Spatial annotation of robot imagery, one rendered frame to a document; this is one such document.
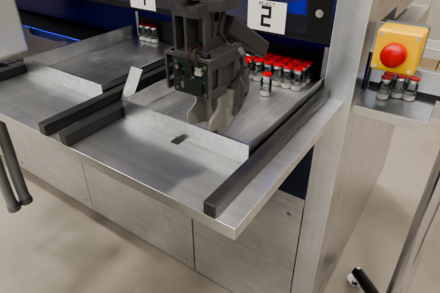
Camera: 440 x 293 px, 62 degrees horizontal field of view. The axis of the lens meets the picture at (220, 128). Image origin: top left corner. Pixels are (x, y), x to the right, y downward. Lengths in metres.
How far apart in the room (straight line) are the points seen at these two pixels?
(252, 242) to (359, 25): 0.68
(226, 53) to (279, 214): 0.61
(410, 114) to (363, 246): 1.02
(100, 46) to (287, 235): 0.71
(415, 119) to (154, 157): 0.47
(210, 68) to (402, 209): 1.61
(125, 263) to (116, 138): 1.01
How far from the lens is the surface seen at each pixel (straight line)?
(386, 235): 1.79
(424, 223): 1.05
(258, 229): 1.07
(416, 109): 0.78
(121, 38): 1.11
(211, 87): 0.44
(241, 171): 0.50
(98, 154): 0.60
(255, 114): 0.67
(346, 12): 0.71
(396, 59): 0.67
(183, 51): 0.45
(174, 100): 0.73
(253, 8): 0.78
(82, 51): 1.03
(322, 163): 0.84
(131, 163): 0.56
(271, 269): 1.15
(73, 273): 1.62
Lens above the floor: 1.21
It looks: 31 degrees down
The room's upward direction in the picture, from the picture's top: straight up
